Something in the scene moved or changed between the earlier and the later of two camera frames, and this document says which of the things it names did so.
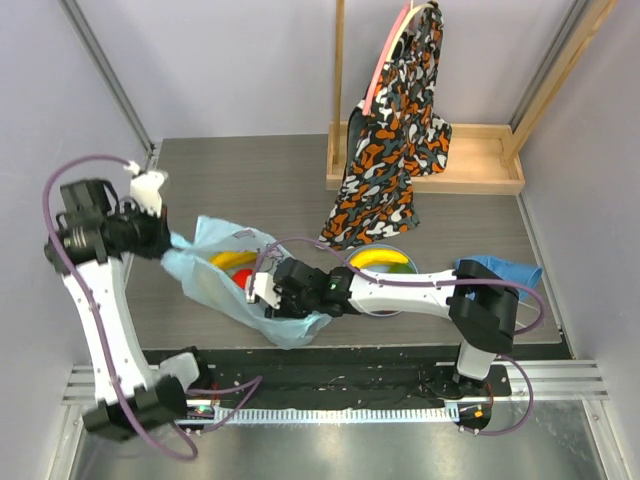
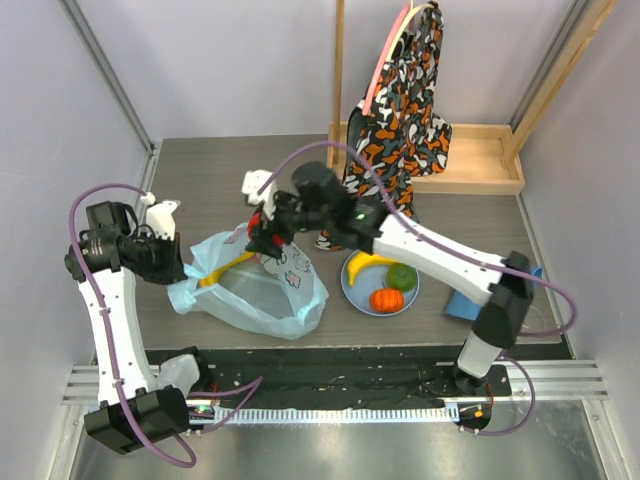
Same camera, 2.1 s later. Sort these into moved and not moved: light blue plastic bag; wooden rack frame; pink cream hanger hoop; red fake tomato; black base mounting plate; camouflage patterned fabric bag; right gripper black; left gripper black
Moved: right gripper black; light blue plastic bag; red fake tomato; left gripper black
Not moved: camouflage patterned fabric bag; pink cream hanger hoop; black base mounting plate; wooden rack frame
